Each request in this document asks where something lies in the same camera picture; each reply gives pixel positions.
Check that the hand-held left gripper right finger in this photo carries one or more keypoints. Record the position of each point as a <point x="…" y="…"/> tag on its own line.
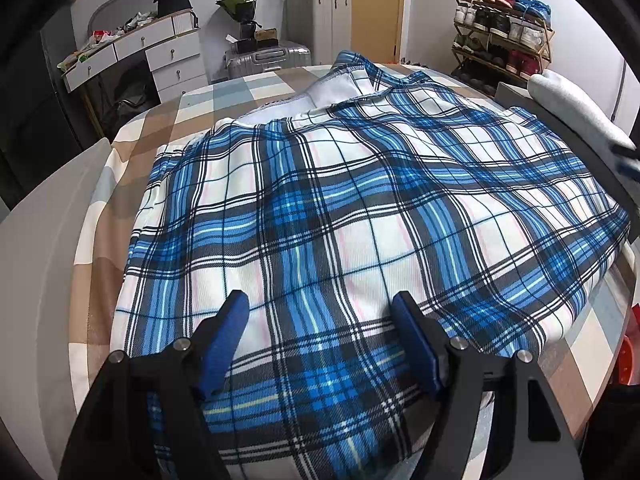
<point x="415" y="340"/>

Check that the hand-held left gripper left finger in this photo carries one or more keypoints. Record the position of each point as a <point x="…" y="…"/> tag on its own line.
<point x="225" y="340"/>

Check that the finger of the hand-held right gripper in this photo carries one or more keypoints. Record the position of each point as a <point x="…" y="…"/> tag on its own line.
<point x="627" y="165"/>

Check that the blue plaid shirt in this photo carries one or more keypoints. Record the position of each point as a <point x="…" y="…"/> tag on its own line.
<point x="350" y="200"/>

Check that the light grey pillow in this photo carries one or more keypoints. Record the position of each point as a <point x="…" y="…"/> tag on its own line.
<point x="570" y="97"/>

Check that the wooden shoe rack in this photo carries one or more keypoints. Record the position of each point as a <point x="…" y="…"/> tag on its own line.
<point x="546" y="55"/>

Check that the shoe rack with shoes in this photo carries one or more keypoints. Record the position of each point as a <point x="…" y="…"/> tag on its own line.
<point x="500" y="25"/>

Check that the red plastic object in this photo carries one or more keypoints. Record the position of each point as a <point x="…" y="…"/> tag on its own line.
<point x="631" y="355"/>

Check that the checkered bed sheet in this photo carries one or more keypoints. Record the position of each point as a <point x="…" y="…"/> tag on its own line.
<point x="145" y="130"/>

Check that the dark bag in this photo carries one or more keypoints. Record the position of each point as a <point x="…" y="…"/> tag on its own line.
<point x="135" y="90"/>

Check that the silver suitcase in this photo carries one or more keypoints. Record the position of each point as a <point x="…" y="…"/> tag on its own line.
<point x="270" y="60"/>

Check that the white drawer dresser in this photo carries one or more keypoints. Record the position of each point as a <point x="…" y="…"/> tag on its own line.
<point x="172" y="55"/>

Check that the black flat box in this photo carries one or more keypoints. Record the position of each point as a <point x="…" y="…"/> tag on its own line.
<point x="246" y="46"/>

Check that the wooden door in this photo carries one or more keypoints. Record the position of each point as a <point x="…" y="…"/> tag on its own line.
<point x="375" y="10"/>

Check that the black wardrobe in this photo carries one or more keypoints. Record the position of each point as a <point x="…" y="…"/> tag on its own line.
<point x="60" y="90"/>

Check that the pile of desk clutter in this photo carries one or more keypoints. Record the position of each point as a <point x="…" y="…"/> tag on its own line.
<point x="100" y="37"/>

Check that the white suitcase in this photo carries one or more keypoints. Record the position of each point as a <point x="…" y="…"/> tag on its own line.
<point x="320" y="25"/>

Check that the wrapped flower bouquet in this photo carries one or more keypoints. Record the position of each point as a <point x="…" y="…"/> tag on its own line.
<point x="237" y="7"/>

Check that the grey arched mirror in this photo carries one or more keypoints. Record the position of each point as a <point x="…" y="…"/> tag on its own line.
<point x="120" y="5"/>

